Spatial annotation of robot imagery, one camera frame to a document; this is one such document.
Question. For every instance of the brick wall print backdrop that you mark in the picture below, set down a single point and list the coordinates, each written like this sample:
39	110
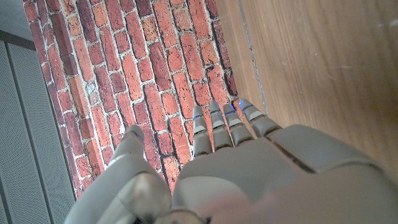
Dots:
140	62

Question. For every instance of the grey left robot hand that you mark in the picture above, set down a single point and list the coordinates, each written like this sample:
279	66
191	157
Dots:
248	174

